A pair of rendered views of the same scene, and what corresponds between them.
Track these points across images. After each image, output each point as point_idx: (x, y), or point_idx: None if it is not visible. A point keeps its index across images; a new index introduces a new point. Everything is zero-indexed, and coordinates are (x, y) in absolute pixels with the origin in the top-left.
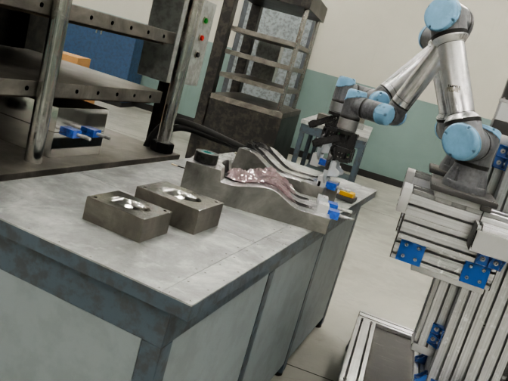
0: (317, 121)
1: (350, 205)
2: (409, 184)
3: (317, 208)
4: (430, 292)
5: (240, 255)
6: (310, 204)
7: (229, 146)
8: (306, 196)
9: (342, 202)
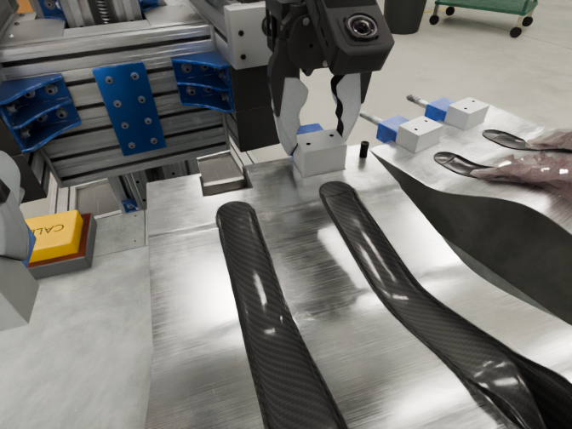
0: None
1: (129, 216)
2: (254, 3)
3: (485, 115)
4: (143, 187)
5: None
6: (470, 140)
7: None
8: (423, 172)
9: (127, 235)
